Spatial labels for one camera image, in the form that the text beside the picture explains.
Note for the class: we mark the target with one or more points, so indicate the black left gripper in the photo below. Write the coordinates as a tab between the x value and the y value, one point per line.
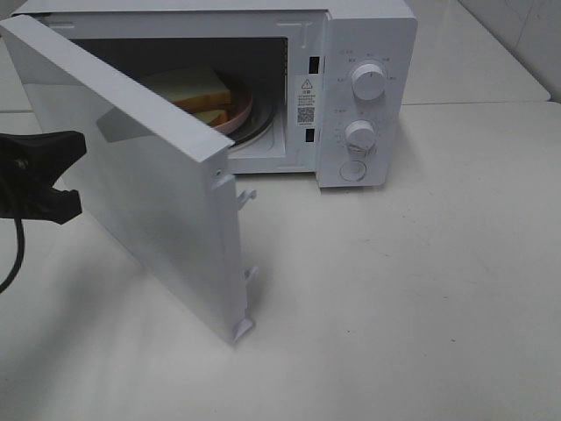
45	157

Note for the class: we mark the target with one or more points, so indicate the white bread sandwich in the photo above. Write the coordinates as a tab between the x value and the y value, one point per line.
198	91

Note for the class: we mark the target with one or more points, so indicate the white microwave oven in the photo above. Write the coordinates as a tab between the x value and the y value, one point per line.
268	43

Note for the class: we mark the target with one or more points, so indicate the white microwave door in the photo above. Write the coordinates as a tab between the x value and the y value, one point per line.
153	176

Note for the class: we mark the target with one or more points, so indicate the white warning label sticker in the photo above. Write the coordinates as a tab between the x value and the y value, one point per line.
306	95

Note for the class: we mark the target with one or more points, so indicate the white timer knob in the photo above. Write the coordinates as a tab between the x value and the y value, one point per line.
360	136

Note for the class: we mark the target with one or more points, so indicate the upper white power knob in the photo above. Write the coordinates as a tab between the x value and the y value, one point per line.
368	80

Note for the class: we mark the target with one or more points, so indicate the round door release button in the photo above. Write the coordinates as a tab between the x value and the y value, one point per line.
353	171

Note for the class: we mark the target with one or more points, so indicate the glass microwave turntable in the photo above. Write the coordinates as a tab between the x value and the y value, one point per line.
259	119

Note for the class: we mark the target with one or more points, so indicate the pink round plate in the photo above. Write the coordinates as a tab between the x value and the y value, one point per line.
237	110

